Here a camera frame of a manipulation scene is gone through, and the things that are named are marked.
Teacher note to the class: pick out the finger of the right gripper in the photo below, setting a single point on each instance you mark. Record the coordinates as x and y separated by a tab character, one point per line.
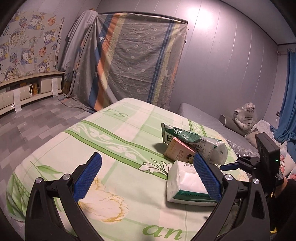
230	166

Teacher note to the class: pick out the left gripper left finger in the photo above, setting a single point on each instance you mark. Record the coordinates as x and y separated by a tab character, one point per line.
43	222

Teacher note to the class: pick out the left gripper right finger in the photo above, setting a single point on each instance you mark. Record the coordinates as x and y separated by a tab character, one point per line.
241	212

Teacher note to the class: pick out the green white wrapper pack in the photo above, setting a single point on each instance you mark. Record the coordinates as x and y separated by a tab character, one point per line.
211	149

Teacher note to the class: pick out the white tissue pack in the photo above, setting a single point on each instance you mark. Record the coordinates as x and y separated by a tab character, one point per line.
184	186

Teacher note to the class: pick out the pink drink carton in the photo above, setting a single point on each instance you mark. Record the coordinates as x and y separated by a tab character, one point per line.
178	151

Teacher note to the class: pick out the baby photo cushion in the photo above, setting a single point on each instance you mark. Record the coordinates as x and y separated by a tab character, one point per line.
286	162

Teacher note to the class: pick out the grey square cushion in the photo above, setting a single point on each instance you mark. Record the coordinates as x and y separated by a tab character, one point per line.
251	138

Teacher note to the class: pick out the blue curtain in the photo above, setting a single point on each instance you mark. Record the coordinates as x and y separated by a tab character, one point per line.
286	125

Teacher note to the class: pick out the white lace sofa cover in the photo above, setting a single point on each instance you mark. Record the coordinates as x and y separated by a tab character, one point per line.
263	126

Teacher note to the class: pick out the grey cylindrical bolster pillow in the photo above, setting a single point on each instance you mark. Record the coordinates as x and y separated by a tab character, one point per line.
231	124

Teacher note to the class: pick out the plastic wrapped plush toy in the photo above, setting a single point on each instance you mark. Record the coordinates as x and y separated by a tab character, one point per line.
245	117

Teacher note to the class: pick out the grey sofa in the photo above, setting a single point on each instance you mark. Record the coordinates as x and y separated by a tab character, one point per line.
238	143

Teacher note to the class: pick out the green floral table cloth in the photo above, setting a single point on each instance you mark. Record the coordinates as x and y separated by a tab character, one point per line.
127	199

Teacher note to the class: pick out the low white tv cabinet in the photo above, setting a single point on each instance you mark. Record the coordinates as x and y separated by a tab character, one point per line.
19	92

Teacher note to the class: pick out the striped grey hanging sheet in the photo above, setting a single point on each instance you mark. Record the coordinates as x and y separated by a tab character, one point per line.
127	55

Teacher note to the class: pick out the plain grey draped sheet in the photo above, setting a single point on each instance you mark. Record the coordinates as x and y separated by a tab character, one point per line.
74	39

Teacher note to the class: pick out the cartoon print wall cloth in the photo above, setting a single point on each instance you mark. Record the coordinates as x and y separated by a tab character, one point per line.
30	44

